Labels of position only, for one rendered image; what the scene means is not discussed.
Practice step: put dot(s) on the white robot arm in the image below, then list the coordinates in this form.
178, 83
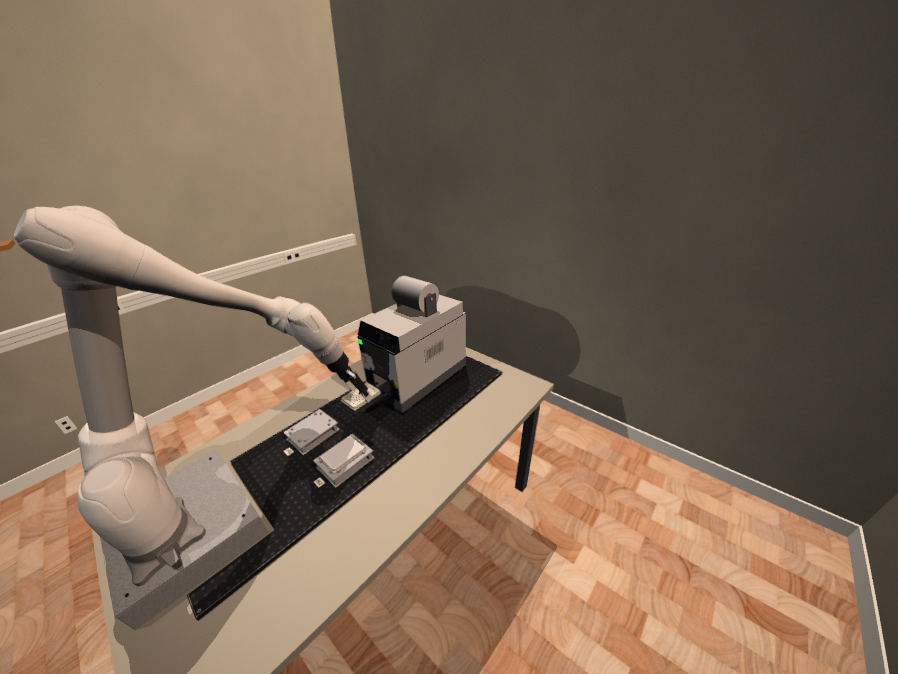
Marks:
126, 502

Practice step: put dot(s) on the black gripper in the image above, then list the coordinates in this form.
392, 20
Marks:
342, 365

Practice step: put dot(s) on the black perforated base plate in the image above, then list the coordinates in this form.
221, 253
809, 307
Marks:
283, 486

